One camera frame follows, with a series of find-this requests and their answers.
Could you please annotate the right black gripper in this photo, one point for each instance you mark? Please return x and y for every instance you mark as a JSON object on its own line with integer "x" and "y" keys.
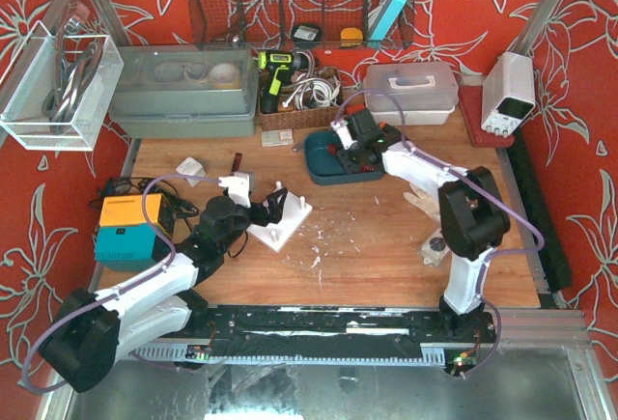
{"x": 351, "y": 157}

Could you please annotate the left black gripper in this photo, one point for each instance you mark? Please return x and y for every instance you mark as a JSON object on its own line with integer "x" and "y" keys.
{"x": 264, "y": 210}

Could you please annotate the white timer switch box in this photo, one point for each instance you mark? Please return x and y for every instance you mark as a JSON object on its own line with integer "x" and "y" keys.
{"x": 434, "y": 249}

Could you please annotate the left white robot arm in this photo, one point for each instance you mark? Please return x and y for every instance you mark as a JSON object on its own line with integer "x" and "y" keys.
{"x": 92, "y": 331}

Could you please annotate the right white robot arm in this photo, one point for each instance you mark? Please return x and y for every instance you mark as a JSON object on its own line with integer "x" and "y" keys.
{"x": 471, "y": 225}

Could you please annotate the dark green plastic tray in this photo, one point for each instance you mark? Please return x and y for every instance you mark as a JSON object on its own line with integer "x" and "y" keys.
{"x": 323, "y": 168}

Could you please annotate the woven brown basket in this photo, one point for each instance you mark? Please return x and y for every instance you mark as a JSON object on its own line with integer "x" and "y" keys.
{"x": 310, "y": 101}

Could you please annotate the small clear parts box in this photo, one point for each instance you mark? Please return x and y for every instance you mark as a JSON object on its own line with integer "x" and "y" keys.
{"x": 277, "y": 138}

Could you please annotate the white work glove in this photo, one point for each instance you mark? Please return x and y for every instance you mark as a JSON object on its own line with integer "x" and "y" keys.
{"x": 423, "y": 201}

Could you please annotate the small white cube block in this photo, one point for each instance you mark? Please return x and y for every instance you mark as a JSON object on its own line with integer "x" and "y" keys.
{"x": 193, "y": 168}

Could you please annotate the white clear lidded case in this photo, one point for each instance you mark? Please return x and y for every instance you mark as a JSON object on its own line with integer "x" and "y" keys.
{"x": 427, "y": 92}

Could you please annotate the yellow tape measure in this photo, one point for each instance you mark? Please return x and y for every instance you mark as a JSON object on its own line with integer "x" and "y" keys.
{"x": 351, "y": 37}

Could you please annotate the black round tape measure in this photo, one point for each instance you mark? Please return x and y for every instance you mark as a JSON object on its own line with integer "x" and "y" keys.
{"x": 306, "y": 35}

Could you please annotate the red flat case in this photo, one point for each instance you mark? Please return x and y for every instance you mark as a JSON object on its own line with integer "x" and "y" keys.
{"x": 470, "y": 102}

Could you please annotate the grey plastic storage box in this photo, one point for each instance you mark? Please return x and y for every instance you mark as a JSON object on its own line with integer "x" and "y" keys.
{"x": 180, "y": 91}

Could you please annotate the orange teal device box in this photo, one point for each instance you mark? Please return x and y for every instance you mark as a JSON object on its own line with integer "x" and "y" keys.
{"x": 125, "y": 241}

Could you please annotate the white power supply unit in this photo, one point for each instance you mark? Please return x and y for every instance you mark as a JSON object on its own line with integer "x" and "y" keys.
{"x": 508, "y": 94}

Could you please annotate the blue white book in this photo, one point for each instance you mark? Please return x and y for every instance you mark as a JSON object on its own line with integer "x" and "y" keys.
{"x": 381, "y": 19}

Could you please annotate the clear acrylic side bin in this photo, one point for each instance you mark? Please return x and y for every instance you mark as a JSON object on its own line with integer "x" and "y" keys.
{"x": 60, "y": 90}

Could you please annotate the white peg base plate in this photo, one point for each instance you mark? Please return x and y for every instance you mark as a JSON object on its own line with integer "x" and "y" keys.
{"x": 295, "y": 211}

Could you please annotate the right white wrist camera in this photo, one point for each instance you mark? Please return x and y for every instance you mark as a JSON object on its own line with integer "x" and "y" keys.
{"x": 340, "y": 127}

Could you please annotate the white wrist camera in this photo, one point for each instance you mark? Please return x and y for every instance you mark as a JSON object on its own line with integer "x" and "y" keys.
{"x": 239, "y": 187}
{"x": 340, "y": 127}

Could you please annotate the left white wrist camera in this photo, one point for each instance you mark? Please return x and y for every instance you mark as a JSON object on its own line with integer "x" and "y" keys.
{"x": 239, "y": 187}

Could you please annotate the green black cordless drill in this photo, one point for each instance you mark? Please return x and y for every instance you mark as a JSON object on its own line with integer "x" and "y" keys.
{"x": 280, "y": 67}

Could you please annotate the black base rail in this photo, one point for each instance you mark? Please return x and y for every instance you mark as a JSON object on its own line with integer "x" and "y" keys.
{"x": 314, "y": 332}

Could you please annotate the black cable duct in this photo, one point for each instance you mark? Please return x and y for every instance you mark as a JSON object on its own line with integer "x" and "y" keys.
{"x": 552, "y": 257}

